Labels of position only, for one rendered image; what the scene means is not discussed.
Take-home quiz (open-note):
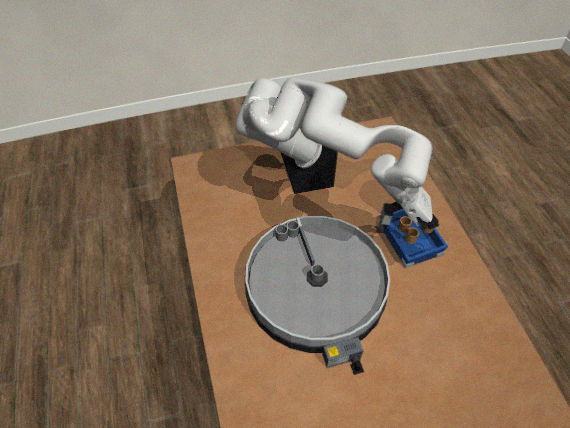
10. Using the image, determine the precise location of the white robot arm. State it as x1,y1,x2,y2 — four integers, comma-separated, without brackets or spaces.
236,78,432,225

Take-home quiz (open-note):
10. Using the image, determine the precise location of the grey cylinder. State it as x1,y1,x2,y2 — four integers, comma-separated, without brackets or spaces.
276,224,288,241
311,264,324,282
287,221,299,237

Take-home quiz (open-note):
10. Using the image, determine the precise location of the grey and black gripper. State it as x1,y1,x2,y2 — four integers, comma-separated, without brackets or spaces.
397,187,439,229

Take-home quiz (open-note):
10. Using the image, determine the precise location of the grey round turntable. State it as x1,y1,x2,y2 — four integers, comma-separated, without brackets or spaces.
245,216,390,375

